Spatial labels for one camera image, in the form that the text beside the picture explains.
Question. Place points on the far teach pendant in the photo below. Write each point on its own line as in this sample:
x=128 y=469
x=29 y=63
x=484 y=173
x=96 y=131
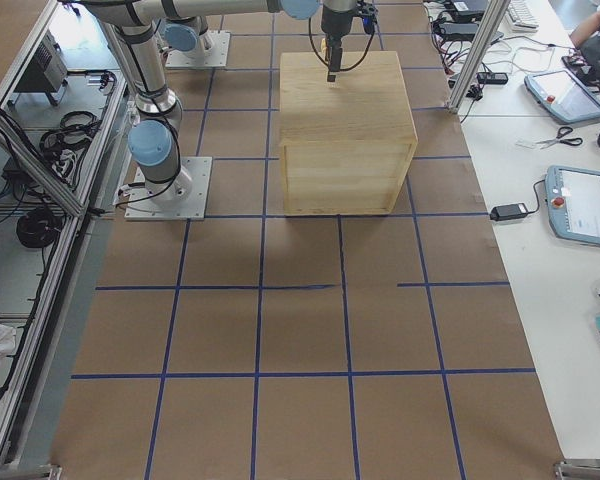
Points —
x=563 y=96

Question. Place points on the wooden drawer cabinet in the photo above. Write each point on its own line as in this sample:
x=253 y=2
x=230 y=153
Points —
x=346 y=145

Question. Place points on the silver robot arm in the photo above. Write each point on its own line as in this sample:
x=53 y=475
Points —
x=188 y=35
x=137 y=47

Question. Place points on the black power adapter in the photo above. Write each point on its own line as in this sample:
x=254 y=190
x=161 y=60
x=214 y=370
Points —
x=508 y=212

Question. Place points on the aluminium frame post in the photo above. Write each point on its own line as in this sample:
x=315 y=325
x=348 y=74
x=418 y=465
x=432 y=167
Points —
x=492 y=18

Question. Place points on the near teach pendant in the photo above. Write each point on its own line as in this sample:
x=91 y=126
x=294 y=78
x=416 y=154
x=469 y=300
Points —
x=573 y=203

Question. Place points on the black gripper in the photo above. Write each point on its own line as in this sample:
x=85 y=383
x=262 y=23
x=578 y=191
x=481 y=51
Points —
x=334 y=21

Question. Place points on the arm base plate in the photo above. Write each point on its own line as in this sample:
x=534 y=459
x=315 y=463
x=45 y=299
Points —
x=216 y=58
x=186 y=197

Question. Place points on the black handled scissors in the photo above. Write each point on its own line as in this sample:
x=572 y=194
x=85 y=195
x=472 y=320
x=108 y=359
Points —
x=563 y=136

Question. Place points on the teach pendant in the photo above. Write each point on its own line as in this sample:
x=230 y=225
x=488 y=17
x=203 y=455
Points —
x=573 y=203
x=563 y=96

